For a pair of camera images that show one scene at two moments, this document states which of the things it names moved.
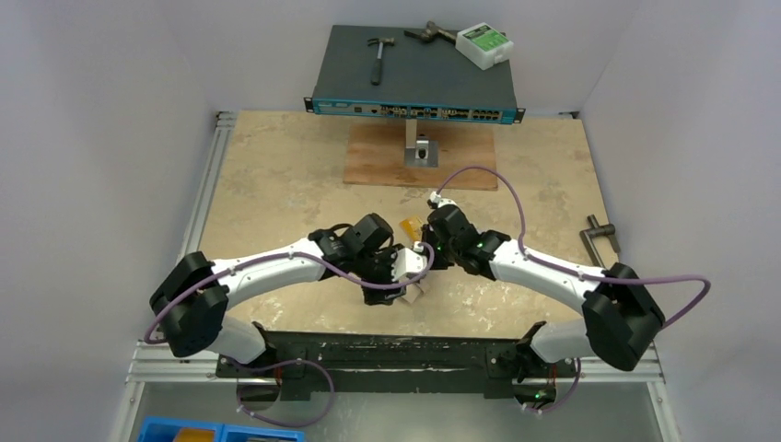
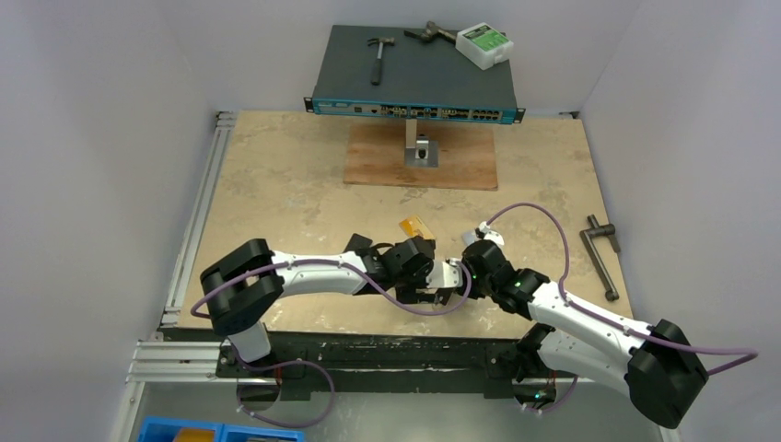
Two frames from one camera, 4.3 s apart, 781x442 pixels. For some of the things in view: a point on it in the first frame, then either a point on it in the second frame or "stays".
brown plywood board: x=375 y=156 stays
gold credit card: x=413 y=226 stays
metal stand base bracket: x=420 y=151 stays
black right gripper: x=436 y=245 to x=466 y=280
